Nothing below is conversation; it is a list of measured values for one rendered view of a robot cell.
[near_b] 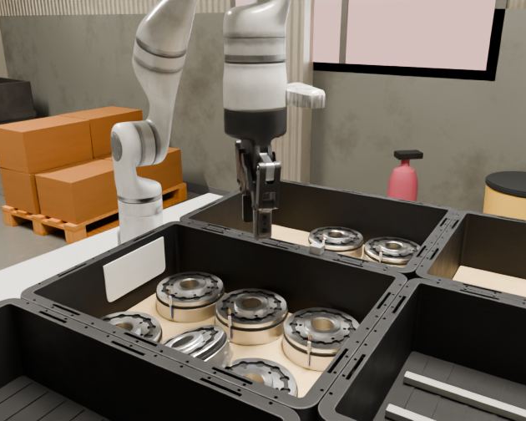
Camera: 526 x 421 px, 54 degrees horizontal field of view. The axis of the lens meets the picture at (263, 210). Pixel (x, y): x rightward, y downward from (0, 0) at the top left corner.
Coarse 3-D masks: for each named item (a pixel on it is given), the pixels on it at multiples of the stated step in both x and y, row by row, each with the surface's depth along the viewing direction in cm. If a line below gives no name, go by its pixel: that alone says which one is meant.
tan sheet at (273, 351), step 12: (144, 300) 82; (144, 312) 78; (156, 312) 78; (288, 312) 78; (168, 324) 75; (180, 324) 75; (192, 324) 75; (204, 324) 75; (168, 336) 72; (240, 348) 69; (252, 348) 69; (264, 348) 69; (276, 348) 69; (276, 360) 67; (288, 360) 67; (300, 372) 65; (312, 372) 65; (300, 384) 63; (312, 384) 63; (300, 396) 61
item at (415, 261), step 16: (336, 192) 102; (352, 192) 101; (208, 208) 93; (432, 208) 93; (448, 208) 92; (208, 224) 85; (448, 224) 85; (272, 240) 79; (432, 240) 79; (336, 256) 73; (352, 256) 73; (416, 256) 73; (400, 272) 69
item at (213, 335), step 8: (192, 328) 67; (200, 328) 66; (208, 328) 65; (216, 328) 64; (176, 336) 66; (208, 336) 62; (216, 336) 61; (224, 336) 62; (200, 344) 60; (208, 344) 59; (216, 344) 59; (184, 352) 60; (192, 352) 59; (200, 352) 58; (208, 352) 58
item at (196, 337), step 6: (180, 336) 64; (186, 336) 64; (192, 336) 63; (198, 336) 62; (168, 342) 63; (174, 342) 63; (180, 342) 63; (192, 342) 60; (198, 342) 61; (174, 348) 60; (180, 348) 60; (186, 348) 60
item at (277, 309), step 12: (252, 288) 78; (228, 300) 76; (276, 300) 76; (216, 312) 73; (228, 312) 72; (240, 312) 72; (264, 312) 72; (276, 312) 72; (240, 324) 69; (252, 324) 69; (264, 324) 70
